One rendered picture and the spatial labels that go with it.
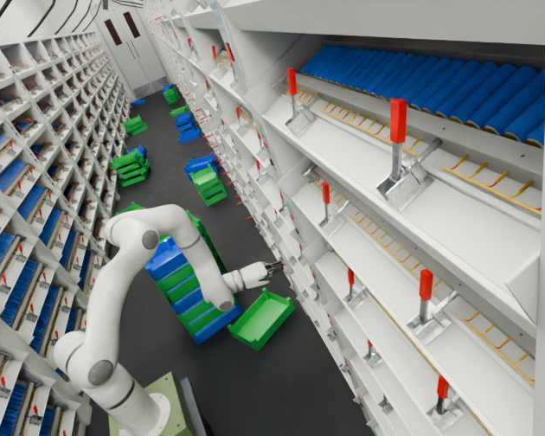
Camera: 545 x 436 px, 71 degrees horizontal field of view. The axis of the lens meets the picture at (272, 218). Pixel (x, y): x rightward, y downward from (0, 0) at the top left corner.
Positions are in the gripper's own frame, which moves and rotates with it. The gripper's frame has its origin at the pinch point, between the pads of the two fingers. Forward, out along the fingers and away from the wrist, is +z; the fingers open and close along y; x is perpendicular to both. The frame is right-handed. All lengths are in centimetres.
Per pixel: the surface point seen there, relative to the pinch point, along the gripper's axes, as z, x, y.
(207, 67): -4, 77, -18
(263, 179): 2.4, 38.9, 1.0
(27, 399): -113, -26, -7
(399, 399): 5, 18, 80
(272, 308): -3, -51, -34
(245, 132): 0, 57, 1
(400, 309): -1, 56, 92
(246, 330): -20, -53, -28
